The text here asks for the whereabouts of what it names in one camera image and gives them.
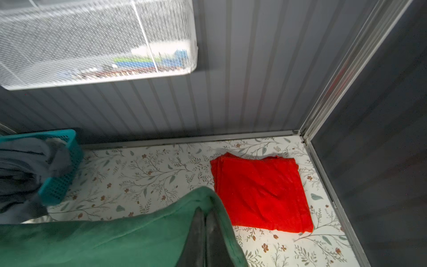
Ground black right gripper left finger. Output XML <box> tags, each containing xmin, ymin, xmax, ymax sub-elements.
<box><xmin>176</xmin><ymin>208</ymin><xmax>205</xmax><ymax>267</ymax></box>

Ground white wire mesh basket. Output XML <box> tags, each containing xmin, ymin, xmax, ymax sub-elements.
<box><xmin>1</xmin><ymin>1</ymin><xmax>198</xmax><ymax>90</ymax></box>

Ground folded red t-shirt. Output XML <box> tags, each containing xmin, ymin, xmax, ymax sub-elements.
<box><xmin>210</xmin><ymin>153</ymin><xmax>314</xmax><ymax>233</ymax></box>

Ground green t-shirt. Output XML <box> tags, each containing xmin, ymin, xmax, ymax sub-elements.
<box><xmin>1</xmin><ymin>187</ymin><xmax>248</xmax><ymax>267</ymax></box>

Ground teal plastic laundry basket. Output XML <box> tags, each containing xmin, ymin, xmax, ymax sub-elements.
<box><xmin>1</xmin><ymin>129</ymin><xmax>83</xmax><ymax>206</ymax></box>

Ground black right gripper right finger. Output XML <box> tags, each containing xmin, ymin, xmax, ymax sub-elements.
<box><xmin>206</xmin><ymin>210</ymin><xmax>235</xmax><ymax>267</ymax></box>

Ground grey t-shirt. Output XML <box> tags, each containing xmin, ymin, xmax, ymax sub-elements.
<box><xmin>1</xmin><ymin>138</ymin><xmax>72</xmax><ymax>224</ymax></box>

